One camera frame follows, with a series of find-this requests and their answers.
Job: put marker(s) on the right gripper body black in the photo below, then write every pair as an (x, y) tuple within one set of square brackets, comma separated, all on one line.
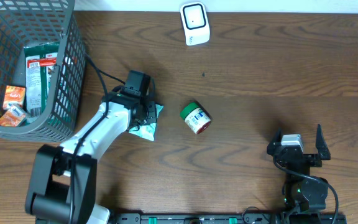
[(312, 160)]

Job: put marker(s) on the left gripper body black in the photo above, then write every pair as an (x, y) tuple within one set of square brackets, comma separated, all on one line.
[(148, 114)]

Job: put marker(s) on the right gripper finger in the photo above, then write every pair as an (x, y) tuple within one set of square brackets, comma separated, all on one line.
[(274, 145), (320, 142)]

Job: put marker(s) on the teal white snack pouch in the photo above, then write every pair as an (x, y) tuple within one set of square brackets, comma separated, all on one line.
[(146, 130)]

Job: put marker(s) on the green lid jar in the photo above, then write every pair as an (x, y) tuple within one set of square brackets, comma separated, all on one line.
[(195, 117)]

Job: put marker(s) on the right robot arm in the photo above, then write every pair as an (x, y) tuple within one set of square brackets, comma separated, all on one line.
[(304, 195)]

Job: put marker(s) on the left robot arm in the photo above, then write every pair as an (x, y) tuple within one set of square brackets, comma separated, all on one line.
[(62, 187)]

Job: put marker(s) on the white barcode scanner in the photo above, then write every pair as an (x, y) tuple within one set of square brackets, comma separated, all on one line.
[(195, 23)]

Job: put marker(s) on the green sponge pack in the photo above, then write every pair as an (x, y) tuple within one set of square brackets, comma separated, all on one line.
[(39, 65)]

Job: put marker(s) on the orange juice carton upper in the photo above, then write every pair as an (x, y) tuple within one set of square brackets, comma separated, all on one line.
[(14, 95)]

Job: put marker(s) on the orange juice carton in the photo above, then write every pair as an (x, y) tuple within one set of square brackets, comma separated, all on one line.
[(13, 117), (14, 95)]

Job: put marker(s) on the orange juice carton lower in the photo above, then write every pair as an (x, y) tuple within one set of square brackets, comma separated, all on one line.
[(13, 117)]

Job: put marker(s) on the grey plastic mesh basket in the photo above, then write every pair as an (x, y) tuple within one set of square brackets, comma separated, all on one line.
[(25, 24)]

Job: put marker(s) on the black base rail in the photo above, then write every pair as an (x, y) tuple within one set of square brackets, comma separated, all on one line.
[(248, 217)]

